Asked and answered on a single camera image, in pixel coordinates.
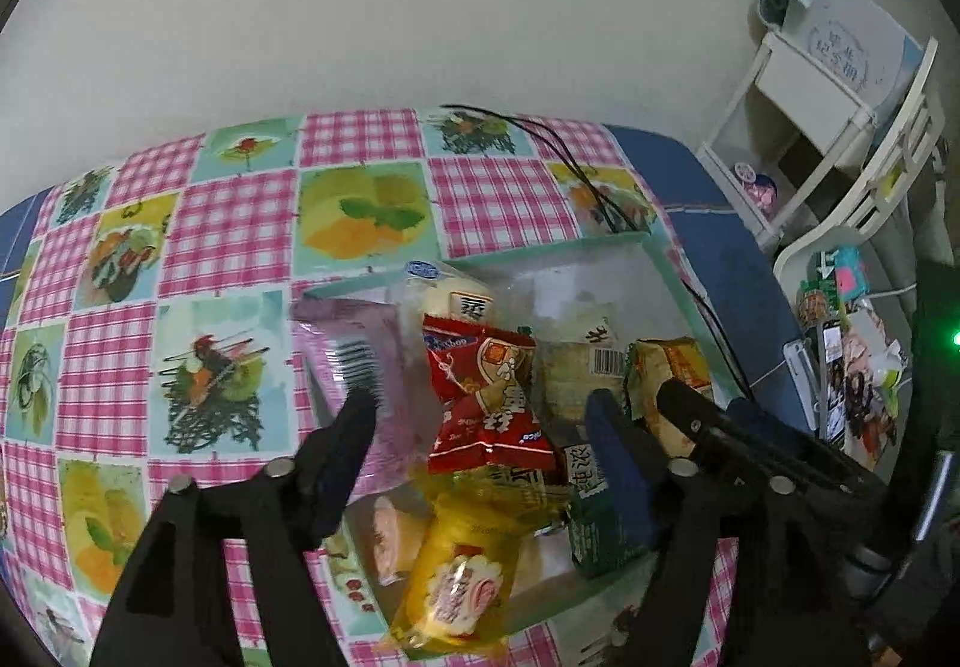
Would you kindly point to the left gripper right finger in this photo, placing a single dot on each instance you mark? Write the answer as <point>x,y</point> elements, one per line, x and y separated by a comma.
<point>665,629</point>

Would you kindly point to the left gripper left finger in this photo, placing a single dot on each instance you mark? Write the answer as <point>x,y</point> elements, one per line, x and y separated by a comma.
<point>172,605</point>

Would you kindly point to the green white snack packet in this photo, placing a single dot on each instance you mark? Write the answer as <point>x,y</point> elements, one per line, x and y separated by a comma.
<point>597,537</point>

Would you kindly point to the beige swiss roll packet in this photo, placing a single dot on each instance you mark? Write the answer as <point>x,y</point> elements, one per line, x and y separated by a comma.
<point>654,364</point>

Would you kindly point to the cream orange snack packet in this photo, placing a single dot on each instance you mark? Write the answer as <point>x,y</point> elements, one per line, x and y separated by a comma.
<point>575,359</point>

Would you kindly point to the red candy packet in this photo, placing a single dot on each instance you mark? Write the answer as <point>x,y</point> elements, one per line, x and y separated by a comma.
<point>483,378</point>

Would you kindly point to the yellow cake packet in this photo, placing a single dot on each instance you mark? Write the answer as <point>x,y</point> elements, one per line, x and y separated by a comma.
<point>456,595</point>

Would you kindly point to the purple snack packet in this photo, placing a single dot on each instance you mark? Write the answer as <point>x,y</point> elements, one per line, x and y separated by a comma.
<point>349,344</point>

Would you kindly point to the white phone stand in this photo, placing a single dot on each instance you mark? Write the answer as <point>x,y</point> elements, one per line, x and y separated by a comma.
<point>797,357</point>

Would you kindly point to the smartphone on stand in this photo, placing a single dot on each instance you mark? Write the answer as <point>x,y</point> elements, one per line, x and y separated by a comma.
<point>832,406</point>

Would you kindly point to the teal white cardboard tray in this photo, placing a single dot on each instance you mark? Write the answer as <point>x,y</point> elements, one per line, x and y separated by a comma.
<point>628,279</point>

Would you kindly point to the teal pink toy box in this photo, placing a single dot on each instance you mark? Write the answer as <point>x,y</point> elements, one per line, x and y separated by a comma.
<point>850,274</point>

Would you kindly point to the blue bedsheet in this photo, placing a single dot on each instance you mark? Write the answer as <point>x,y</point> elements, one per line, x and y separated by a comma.
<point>731,268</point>

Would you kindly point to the white chair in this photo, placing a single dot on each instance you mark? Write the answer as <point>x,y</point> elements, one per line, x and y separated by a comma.
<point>880,187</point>

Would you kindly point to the checkered picture tablecloth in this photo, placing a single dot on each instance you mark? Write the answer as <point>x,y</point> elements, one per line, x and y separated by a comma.
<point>146,310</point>

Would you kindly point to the white shelf unit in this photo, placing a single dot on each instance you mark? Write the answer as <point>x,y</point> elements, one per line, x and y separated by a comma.
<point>824,87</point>

